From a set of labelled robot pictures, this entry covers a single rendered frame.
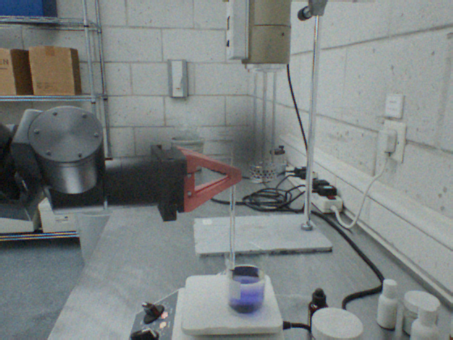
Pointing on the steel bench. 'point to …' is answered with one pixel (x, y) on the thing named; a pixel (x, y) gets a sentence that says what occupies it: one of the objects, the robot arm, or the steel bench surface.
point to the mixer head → (260, 34)
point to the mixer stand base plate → (258, 234)
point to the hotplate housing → (220, 334)
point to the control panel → (159, 318)
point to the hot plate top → (213, 307)
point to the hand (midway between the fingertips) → (234, 175)
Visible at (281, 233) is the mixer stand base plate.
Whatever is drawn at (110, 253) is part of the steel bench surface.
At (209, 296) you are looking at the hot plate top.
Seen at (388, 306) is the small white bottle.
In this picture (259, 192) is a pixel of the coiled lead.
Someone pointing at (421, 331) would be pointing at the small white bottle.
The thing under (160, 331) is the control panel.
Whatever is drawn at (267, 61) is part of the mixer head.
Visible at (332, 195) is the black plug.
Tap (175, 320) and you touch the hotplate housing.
